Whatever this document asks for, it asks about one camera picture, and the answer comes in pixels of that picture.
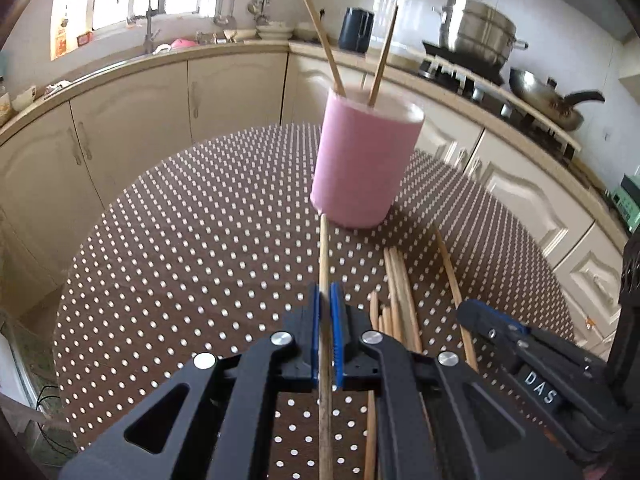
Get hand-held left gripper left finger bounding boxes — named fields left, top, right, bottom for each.
left=59, top=282, right=321, bottom=480

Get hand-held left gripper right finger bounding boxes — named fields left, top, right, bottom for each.
left=330, top=282, right=586, bottom=480

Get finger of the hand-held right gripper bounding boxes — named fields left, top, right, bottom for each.
left=456, top=299, right=617, bottom=442
left=487, top=304, right=609, bottom=374

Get bamboo chopstick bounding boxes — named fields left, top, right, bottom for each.
left=367, top=4, right=401, bottom=108
left=433, top=227, right=480, bottom=373
left=299, top=0, right=348, bottom=97
left=316, top=214, right=335, bottom=480

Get bunch of wooden chopsticks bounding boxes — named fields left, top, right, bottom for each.
left=364, top=246, right=436, bottom=480

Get pink cup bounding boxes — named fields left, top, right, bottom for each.
left=310, top=87, right=426, bottom=231

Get brown polka dot tablecloth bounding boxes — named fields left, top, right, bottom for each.
left=52, top=122, right=576, bottom=480

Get green countertop appliance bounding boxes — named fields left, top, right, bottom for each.
left=611, top=174, right=640, bottom=233

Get black gas stove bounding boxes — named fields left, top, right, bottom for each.
left=417, top=40, right=576, bottom=161

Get cream base cabinets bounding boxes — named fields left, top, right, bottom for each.
left=0, top=52, right=631, bottom=341

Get stainless steel steamer pot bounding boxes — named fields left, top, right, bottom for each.
left=432, top=0, right=530, bottom=68

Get beige kitchen countertop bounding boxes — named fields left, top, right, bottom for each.
left=0, top=40, right=631, bottom=241

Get black electric kettle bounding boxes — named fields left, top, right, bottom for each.
left=338, top=7, right=375, bottom=54

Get stacked white bowls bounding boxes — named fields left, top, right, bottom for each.
left=257, top=20, right=293, bottom=40

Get steel kitchen faucet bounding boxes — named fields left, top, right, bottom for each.
left=117, top=0, right=161, bottom=56

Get small white patterned bowl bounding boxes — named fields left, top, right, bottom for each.
left=11, top=86, right=38, bottom=113

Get orange label bottle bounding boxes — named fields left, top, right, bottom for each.
left=55, top=7, right=71, bottom=58

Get steel wok with black handle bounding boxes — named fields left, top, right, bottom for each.
left=509, top=67, right=607, bottom=132

